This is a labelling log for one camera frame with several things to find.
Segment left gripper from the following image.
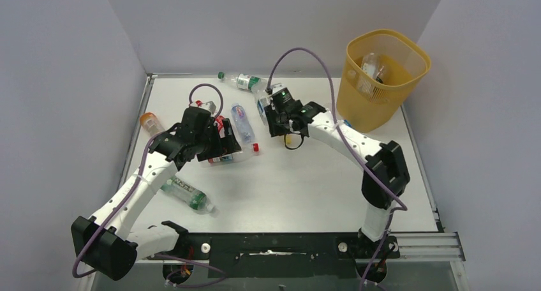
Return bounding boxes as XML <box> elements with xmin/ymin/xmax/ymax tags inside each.
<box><xmin>194</xmin><ymin>119</ymin><xmax>240</xmax><ymax>161</ymax></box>

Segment large clear unlabelled bottle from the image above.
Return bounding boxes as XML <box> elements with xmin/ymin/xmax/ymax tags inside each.
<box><xmin>357</xmin><ymin>52</ymin><xmax>390</xmax><ymax>96</ymax></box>

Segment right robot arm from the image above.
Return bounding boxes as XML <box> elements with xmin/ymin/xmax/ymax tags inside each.
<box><xmin>257</xmin><ymin>87</ymin><xmax>410</xmax><ymax>257</ymax></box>

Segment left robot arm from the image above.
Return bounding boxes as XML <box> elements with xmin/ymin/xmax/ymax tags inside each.
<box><xmin>71</xmin><ymin>107</ymin><xmax>241</xmax><ymax>281</ymax></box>

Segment yellow plastic waste bin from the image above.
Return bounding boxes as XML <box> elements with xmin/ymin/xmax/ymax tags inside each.
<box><xmin>336</xmin><ymin>29</ymin><xmax>431</xmax><ymax>132</ymax></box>

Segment red label bottle lying sideways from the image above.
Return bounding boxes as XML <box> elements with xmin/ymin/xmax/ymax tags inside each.
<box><xmin>199</xmin><ymin>143</ymin><xmax>260</xmax><ymax>168</ymax></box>

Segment white cap blue label bottle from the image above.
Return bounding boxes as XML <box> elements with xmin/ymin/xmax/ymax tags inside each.
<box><xmin>255</xmin><ymin>90</ymin><xmax>269</xmax><ymax>126</ymax></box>

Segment yellow juice bottle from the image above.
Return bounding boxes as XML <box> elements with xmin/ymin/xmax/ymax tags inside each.
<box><xmin>284</xmin><ymin>135</ymin><xmax>293</xmax><ymax>147</ymax></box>

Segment red cap red label bottle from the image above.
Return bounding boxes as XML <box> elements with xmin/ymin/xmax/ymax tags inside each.
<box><xmin>191</xmin><ymin>100</ymin><xmax>224</xmax><ymax>136</ymax></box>

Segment clear blue pink label bottle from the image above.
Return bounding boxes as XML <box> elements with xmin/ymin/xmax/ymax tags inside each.
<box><xmin>231</xmin><ymin>103</ymin><xmax>256</xmax><ymax>144</ymax></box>

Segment green cap bottle at back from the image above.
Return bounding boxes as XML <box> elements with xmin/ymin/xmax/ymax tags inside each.
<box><xmin>217</xmin><ymin>71</ymin><xmax>267</xmax><ymax>94</ymax></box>

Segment green label bottle near front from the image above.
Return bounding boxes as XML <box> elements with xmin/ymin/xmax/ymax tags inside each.
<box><xmin>161</xmin><ymin>176</ymin><xmax>215</xmax><ymax>213</ymax></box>

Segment orange cap bottle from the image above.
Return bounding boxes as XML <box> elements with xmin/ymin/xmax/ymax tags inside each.
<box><xmin>139</xmin><ymin>112</ymin><xmax>165</xmax><ymax>137</ymax></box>

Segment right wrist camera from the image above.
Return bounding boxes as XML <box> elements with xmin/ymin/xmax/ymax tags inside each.
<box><xmin>265</xmin><ymin>83</ymin><xmax>284</xmax><ymax>96</ymax></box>

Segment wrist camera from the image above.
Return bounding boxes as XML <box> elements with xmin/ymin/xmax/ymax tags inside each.
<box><xmin>195</xmin><ymin>101</ymin><xmax>217</xmax><ymax>115</ymax></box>
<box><xmin>265</xmin><ymin>83</ymin><xmax>284</xmax><ymax>96</ymax></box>

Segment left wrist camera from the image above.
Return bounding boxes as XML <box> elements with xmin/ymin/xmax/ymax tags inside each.
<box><xmin>195</xmin><ymin>101</ymin><xmax>217</xmax><ymax>115</ymax></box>

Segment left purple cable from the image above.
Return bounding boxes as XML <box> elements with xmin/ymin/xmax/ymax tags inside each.
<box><xmin>71</xmin><ymin>83</ymin><xmax>231</xmax><ymax>290</ymax></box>

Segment purple cable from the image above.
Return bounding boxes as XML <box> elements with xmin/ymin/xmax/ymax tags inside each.
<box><xmin>266</xmin><ymin>48</ymin><xmax>409</xmax><ymax>291</ymax></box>
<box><xmin>71</xmin><ymin>83</ymin><xmax>231</xmax><ymax>290</ymax></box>

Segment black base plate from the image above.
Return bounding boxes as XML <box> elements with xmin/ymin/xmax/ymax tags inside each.
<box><xmin>168</xmin><ymin>232</ymin><xmax>401</xmax><ymax>279</ymax></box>

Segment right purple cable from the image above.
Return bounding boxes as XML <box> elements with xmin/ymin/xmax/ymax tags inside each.
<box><xmin>266</xmin><ymin>48</ymin><xmax>409</xmax><ymax>291</ymax></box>

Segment aluminium frame rail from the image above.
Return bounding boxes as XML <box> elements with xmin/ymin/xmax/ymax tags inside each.
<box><xmin>77</xmin><ymin>234</ymin><xmax>466</xmax><ymax>291</ymax></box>

